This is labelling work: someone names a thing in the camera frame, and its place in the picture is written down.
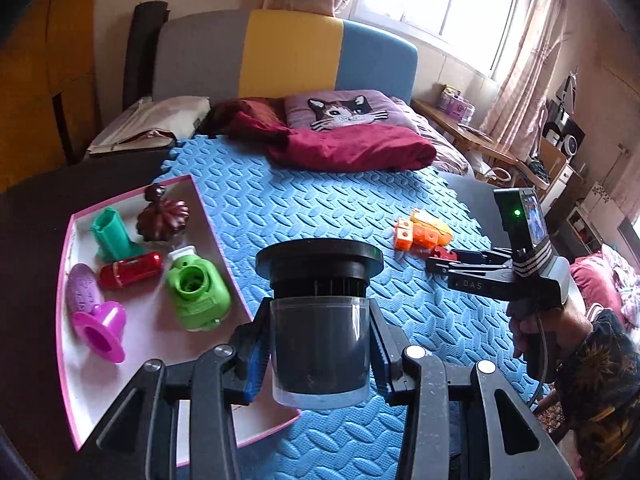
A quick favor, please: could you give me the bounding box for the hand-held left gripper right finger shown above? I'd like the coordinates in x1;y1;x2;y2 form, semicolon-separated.
367;302;577;480

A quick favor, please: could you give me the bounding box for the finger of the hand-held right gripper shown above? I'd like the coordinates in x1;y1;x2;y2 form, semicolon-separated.
450;246;515;265
425;256;515;292

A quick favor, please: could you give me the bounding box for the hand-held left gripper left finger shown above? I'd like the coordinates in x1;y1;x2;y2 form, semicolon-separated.
75;302;274;480

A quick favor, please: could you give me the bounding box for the large orange toy block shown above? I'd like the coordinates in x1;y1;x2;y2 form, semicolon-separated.
411;210;454;249

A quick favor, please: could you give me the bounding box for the black cup with clear sleeve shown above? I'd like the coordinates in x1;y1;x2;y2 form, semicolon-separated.
255;239;385;409

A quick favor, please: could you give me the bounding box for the green toy camera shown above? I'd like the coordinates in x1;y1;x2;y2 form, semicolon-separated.
165;246;234;334

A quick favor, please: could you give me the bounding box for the small orange toy block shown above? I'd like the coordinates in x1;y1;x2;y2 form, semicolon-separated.
393;218;416;252

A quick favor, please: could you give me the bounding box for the pink-rimmed tray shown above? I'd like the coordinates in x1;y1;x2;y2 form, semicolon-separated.
55;175;302;453

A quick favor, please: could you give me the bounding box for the red capsule-shaped bottle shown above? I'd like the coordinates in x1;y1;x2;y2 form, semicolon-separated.
97;251;165;291

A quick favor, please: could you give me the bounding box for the magenta funnel-shaped toy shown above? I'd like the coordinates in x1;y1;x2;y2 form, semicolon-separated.
70;301;128;365

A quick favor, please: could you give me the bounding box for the purple perforated toy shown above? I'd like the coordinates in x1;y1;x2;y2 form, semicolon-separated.
66;262;109;314

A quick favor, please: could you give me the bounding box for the person's right forearm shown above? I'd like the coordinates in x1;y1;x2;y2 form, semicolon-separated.
552;307;640;480

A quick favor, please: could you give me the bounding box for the person's right hand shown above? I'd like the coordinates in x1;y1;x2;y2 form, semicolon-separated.
507;300;597;364

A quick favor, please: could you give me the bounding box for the pink ruffled cloth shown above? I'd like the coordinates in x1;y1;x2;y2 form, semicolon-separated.
570;252;627;322

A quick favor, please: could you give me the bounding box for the pink quilt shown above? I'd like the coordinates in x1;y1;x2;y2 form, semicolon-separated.
392;97;472;177

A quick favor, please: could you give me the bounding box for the wooden desk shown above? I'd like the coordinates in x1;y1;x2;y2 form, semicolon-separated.
410;97;517;162

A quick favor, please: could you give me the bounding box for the black stereo unit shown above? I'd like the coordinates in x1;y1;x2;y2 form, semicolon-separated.
542;100;587;157

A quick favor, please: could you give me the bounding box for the purple box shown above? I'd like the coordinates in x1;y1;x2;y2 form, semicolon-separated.
439;94;477;119

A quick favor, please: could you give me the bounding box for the blue foam mat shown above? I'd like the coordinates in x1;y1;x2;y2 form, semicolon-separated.
162;135;551;480

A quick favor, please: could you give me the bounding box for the dark brown pumpkin-shaped toy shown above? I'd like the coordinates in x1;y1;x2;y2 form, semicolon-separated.
136;184;190;242

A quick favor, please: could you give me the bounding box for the maroon folded blanket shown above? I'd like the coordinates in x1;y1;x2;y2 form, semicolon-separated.
235;112;437;172

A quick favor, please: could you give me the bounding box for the green cylinder toy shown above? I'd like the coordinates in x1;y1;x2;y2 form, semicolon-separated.
91;208;147;262

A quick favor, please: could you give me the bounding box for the pink cat pillow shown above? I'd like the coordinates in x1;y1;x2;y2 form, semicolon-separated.
284;90;419;134

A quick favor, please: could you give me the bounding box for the dark red cloth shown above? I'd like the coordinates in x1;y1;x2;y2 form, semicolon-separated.
200;98;292;137

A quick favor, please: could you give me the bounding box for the window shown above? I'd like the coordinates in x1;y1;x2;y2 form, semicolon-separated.
350;0;527;82

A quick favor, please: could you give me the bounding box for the grey yellow blue sofa bed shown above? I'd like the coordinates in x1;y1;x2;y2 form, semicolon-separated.
152;8;419;104

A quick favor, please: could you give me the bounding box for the black upright panel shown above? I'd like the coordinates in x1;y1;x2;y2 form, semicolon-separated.
122;1;170;99

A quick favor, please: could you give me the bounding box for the orange wooden wardrobe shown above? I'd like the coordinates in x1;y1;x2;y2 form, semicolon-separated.
0;0;102;192

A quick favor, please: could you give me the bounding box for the black cable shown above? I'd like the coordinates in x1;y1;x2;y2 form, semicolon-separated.
530;317;551;413

